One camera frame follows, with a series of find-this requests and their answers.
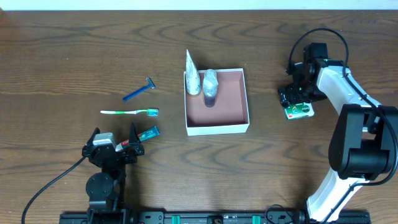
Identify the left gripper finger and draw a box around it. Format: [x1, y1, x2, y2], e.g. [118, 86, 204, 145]
[129, 122, 140, 149]
[86, 128, 100, 146]

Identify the green soap box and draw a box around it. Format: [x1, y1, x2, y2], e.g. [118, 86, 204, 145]
[284, 103, 315, 120]

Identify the Colgate toothpaste tube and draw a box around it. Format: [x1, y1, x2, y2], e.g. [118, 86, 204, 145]
[116, 126, 160, 151]

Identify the green white toothbrush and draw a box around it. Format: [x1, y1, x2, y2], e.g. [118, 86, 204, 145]
[100, 108, 159, 117]

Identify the blue disposable razor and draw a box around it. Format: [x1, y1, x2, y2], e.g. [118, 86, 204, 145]
[123, 77, 155, 101]

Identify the white cosmetic tube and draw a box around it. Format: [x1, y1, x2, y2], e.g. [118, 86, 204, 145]
[185, 50, 201, 96]

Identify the clear pump spray bottle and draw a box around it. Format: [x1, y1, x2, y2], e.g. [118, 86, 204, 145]
[202, 69, 218, 108]

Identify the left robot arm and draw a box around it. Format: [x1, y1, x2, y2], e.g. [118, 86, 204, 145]
[82, 123, 144, 223]

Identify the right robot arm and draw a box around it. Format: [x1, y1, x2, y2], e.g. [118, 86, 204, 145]
[278, 43, 397, 223]

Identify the white box pink interior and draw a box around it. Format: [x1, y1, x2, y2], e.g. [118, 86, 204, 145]
[184, 68, 250, 136]

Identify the black mounting rail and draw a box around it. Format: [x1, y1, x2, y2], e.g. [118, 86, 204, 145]
[58, 208, 372, 224]

